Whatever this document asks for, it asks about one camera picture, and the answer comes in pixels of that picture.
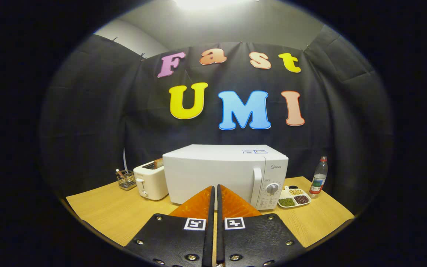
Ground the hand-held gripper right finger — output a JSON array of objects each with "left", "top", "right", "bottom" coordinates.
[{"left": 216, "top": 184, "right": 306, "bottom": 267}]

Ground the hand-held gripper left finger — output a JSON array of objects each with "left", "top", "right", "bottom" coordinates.
[{"left": 125, "top": 185, "right": 215, "bottom": 267}]

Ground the white toaster oven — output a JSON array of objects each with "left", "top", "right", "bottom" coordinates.
[{"left": 162, "top": 144, "right": 289, "bottom": 211}]

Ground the cream bread toaster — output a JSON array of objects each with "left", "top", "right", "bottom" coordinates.
[{"left": 133, "top": 159, "right": 169, "bottom": 201}]

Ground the white divided bean dish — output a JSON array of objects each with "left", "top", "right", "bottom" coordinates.
[{"left": 277, "top": 186, "right": 312, "bottom": 208}]

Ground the clear plastic water bottle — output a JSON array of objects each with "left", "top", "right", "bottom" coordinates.
[{"left": 309, "top": 156, "right": 328, "bottom": 199}]

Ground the ceiling light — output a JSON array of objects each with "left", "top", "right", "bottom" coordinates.
[{"left": 173, "top": 0, "right": 260, "bottom": 11}]

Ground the wire mesh utensil holder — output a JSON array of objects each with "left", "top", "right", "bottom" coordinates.
[{"left": 116, "top": 169, "right": 137, "bottom": 191}]

